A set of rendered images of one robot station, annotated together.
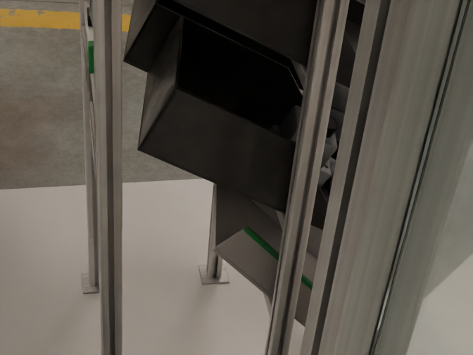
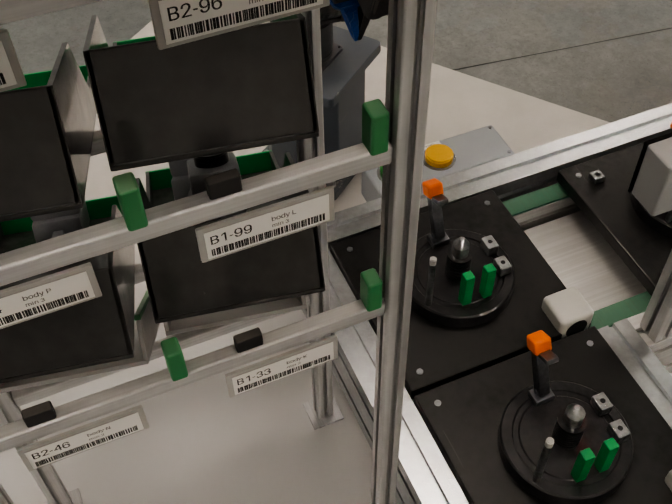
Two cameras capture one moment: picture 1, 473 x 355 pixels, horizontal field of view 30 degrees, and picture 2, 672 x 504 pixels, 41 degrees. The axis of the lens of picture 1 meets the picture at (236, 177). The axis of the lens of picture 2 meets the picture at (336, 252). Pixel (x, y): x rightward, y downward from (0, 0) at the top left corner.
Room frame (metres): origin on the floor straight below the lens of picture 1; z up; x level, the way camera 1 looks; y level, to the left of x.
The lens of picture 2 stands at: (0.67, 0.50, 1.85)
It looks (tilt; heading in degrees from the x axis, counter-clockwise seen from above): 50 degrees down; 262
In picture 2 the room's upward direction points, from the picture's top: 1 degrees counter-clockwise
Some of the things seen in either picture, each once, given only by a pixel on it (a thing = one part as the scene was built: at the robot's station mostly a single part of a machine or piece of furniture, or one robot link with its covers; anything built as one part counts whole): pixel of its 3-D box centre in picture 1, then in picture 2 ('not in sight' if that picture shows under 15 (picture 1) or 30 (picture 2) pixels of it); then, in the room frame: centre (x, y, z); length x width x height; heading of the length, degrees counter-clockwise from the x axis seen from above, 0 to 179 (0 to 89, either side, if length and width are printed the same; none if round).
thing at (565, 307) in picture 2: not in sight; (459, 259); (0.43, -0.15, 1.01); 0.24 x 0.24 x 0.13; 14
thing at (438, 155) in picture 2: not in sight; (438, 157); (0.40, -0.38, 0.96); 0.04 x 0.04 x 0.02
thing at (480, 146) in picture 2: not in sight; (437, 173); (0.40, -0.38, 0.93); 0.21 x 0.07 x 0.06; 14
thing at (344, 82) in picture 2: not in sight; (314, 108); (0.56, -0.51, 0.96); 0.15 x 0.15 x 0.20; 51
